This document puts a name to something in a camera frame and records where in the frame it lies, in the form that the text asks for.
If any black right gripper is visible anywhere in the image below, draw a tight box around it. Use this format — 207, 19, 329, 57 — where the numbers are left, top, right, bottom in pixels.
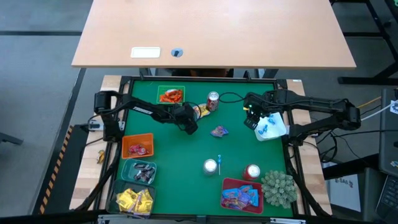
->
243, 91, 272, 131

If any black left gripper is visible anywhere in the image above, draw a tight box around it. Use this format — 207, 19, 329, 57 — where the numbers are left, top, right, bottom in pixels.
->
173, 102, 200, 136

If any yellow purple candy packet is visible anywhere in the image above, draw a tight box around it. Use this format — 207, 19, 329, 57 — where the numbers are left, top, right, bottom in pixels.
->
192, 103, 211, 121

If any white plastic bin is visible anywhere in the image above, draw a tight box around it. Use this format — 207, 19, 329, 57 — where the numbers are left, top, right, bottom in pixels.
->
254, 111, 288, 142

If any red soda can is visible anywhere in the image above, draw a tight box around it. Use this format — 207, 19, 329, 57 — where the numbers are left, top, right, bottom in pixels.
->
206, 90, 220, 113
244, 163, 263, 182

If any silver diet soda can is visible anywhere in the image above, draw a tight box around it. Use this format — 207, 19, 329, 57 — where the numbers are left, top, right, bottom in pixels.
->
202, 158, 218, 176

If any orange plastic basket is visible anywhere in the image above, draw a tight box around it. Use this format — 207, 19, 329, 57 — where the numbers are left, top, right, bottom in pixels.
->
121, 133, 155, 160

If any green plastic basket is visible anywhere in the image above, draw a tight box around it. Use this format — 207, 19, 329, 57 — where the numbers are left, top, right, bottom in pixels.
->
155, 85, 187, 108

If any green table mat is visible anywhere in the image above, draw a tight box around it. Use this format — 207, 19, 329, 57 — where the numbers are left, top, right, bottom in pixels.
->
115, 80, 295, 218

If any red plastic bin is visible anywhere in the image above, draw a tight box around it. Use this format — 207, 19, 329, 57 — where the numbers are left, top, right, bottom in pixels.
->
220, 177, 265, 215

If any artificial green succulent plant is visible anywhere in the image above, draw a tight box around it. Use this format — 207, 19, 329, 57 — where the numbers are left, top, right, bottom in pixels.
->
261, 169, 299, 210

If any teal plastic bin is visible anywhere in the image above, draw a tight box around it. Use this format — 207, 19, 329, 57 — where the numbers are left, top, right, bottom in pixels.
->
120, 158, 157, 185

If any white rectangular desk plate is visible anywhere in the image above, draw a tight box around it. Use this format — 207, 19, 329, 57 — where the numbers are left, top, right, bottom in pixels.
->
130, 46, 162, 59

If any grey connector box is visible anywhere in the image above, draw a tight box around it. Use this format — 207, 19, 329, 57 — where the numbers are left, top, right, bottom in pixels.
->
88, 119, 106, 132

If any beige wooden desk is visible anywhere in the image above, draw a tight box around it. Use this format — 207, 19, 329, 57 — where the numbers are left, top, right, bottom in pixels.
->
70, 0, 357, 69

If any dark green plastic bin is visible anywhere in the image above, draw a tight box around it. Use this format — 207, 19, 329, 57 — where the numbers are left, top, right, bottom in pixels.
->
105, 179, 157, 218

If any grey computer case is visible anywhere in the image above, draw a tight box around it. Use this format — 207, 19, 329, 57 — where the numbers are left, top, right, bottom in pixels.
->
378, 88, 398, 178

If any yellow black hazard tape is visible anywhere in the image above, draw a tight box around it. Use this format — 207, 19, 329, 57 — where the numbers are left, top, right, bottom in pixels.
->
37, 124, 75, 215

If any dark chair leg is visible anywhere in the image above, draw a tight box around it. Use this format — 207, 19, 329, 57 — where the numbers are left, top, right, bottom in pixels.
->
0, 131, 24, 146

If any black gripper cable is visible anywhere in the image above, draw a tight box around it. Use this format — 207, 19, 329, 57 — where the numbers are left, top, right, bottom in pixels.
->
218, 91, 247, 105

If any black table frame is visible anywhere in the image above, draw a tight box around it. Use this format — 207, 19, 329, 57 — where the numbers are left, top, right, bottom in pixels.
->
93, 75, 332, 218

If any black cable bundle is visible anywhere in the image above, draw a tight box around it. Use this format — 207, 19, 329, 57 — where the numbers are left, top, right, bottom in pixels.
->
319, 127, 382, 165

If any silver mount bar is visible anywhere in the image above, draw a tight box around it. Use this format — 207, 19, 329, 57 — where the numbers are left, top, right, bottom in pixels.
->
98, 214, 308, 224

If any black desk frame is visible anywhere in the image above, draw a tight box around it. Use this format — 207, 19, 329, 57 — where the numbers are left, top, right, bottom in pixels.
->
329, 0, 398, 85

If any yellow floor cable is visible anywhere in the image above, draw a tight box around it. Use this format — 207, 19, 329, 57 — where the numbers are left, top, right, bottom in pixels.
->
358, 95, 382, 110

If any white cable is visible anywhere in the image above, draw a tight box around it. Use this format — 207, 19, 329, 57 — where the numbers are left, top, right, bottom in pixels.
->
360, 101, 394, 123

